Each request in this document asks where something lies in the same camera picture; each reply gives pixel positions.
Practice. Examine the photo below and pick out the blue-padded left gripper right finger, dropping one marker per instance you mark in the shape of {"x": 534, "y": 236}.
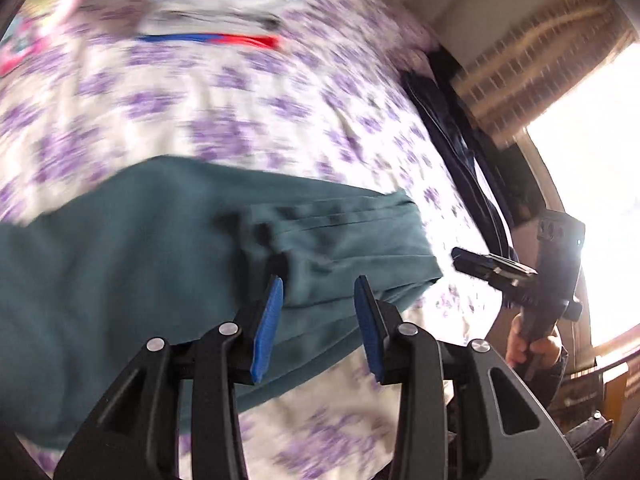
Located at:
{"x": 463, "y": 413}

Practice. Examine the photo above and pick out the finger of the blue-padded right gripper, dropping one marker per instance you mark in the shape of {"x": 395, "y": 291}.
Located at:
{"x": 471, "y": 264}
{"x": 496, "y": 265}

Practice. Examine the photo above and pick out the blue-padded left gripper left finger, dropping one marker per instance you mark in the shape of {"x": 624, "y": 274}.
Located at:
{"x": 132, "y": 432}

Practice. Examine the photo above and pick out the teal fleece pants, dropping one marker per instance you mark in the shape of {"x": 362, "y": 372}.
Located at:
{"x": 172, "y": 247}

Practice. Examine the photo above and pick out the person's right forearm dark sleeve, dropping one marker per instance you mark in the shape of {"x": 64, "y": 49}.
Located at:
{"x": 546, "y": 382}

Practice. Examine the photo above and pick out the person's right hand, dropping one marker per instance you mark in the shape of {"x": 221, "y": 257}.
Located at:
{"x": 548, "y": 349}

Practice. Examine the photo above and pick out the dark navy garment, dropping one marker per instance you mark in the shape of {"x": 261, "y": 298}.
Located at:
{"x": 454, "y": 138}

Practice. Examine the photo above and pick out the beige striped curtain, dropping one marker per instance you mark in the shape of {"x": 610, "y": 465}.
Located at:
{"x": 537, "y": 61}

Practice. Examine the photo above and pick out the purple floral bedspread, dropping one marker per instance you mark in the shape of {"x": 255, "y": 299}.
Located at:
{"x": 327, "y": 104}

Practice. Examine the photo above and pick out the folded red blue garment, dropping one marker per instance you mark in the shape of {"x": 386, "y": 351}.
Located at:
{"x": 223, "y": 40}

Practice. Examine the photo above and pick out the folded grey garment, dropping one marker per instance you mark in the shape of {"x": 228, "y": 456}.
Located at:
{"x": 235, "y": 17}

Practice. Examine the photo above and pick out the folded floral turquoise quilt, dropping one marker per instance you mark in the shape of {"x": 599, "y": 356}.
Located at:
{"x": 32, "y": 30}

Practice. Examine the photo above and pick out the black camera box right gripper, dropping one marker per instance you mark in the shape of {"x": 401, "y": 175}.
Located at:
{"x": 560, "y": 241}

